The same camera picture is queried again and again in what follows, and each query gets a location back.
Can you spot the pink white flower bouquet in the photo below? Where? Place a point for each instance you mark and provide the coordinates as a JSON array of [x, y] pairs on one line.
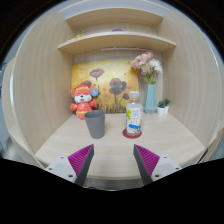
[[148, 66]]

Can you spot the wooden lower shelf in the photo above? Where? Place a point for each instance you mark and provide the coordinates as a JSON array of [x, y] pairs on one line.
[[115, 40]]

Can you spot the white light bar under shelf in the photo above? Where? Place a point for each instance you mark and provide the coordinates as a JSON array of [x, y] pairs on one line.
[[125, 49]]

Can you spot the yellow poppy flower painting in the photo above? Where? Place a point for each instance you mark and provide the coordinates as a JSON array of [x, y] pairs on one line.
[[114, 79]]

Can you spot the small potted succulent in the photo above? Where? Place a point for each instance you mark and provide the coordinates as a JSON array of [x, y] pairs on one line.
[[161, 108], [167, 101]]

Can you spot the red round coaster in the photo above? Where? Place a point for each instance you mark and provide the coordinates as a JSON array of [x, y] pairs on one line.
[[125, 134]]

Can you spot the purple round sticker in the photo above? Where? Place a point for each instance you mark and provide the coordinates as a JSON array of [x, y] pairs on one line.
[[117, 30]]

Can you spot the teal ceramic vase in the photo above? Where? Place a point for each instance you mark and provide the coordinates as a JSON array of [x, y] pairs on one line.
[[150, 100]]

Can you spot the red plush fox toy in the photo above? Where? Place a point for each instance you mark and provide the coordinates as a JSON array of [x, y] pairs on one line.
[[83, 100]]

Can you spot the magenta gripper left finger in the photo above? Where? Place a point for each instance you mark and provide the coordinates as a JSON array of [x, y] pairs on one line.
[[73, 168]]

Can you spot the small potted succulent left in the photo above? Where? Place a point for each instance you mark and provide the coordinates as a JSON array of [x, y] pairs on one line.
[[161, 108]]

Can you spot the wooden upper shelf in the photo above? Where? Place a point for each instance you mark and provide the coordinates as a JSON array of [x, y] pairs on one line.
[[114, 15]]

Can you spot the grey plastic cup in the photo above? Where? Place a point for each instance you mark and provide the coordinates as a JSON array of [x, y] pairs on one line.
[[95, 121]]

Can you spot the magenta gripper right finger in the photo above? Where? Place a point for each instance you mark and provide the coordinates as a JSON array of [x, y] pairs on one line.
[[153, 167]]

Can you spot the wooden shelf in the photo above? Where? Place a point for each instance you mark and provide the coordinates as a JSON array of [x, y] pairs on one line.
[[115, 40], [114, 15]]

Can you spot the clear plastic water bottle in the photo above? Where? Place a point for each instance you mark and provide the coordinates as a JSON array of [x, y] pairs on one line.
[[133, 114]]

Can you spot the small potted succulent right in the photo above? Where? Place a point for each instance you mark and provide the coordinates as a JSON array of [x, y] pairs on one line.
[[167, 101]]

